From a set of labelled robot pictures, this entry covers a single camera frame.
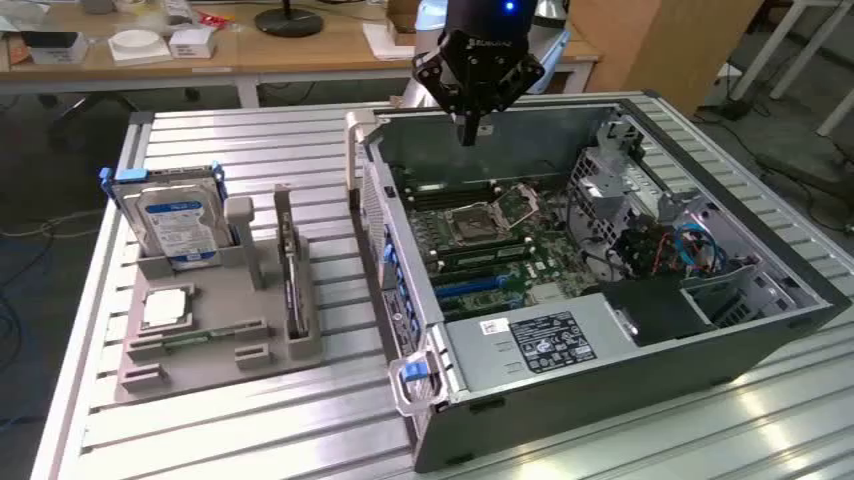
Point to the white metal table frame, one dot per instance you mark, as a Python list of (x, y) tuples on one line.
[(764, 57)]

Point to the open metal socket cover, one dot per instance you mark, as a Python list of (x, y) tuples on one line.
[(523, 205)]

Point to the brown cardboard box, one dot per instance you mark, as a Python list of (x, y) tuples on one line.
[(401, 15)]

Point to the black open PC case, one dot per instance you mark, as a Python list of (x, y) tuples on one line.
[(601, 400)]

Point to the red packet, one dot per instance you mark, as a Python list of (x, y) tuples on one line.
[(215, 20)]

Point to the perforated metal drive cage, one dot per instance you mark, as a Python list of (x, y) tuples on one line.
[(603, 200)]

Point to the wooden cabinet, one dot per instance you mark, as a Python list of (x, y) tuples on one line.
[(687, 50)]

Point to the black round lamp base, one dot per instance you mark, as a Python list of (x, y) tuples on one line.
[(290, 22)]

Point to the grey power supply unit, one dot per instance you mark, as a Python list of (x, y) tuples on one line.
[(481, 360)]

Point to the black power adapter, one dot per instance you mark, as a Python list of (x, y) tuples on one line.
[(734, 110)]

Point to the hard disk blue caddy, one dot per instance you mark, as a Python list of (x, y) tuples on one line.
[(174, 225)]

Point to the silver CPU chip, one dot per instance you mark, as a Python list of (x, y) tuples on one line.
[(166, 307)]

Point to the white paper stack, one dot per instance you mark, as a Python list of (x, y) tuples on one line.
[(387, 45)]

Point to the white box black top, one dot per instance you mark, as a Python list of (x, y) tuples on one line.
[(54, 47)]

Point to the black connector bundle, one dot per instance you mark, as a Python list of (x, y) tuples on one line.
[(634, 250)]

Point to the grey metal disk bay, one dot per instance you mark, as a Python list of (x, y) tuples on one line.
[(734, 295)]

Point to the white labelled cardboard box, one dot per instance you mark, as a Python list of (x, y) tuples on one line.
[(192, 44)]

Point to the blue case release latch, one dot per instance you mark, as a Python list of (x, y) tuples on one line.
[(414, 372)]

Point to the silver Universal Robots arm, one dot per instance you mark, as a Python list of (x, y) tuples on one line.
[(421, 90)]

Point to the grey cup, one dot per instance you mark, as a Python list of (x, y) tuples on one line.
[(98, 6)]

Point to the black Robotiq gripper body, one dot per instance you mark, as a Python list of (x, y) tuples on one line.
[(483, 30)]

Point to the wooden desk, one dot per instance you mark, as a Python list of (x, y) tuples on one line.
[(280, 50)]

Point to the green RAM stick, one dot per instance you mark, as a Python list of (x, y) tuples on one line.
[(200, 337)]

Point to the green motherboard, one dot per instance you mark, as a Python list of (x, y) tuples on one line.
[(547, 250)]

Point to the black Nvidia graphics card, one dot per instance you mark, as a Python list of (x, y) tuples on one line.
[(291, 280)]

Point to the blue expansion slot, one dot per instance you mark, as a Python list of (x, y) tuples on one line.
[(467, 288)]

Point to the black labelled RAM stick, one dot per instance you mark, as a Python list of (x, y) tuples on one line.
[(487, 257)]

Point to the CPU socket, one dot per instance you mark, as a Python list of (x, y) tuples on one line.
[(477, 225)]

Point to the grey printed parts rack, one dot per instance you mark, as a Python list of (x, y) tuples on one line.
[(220, 360)]

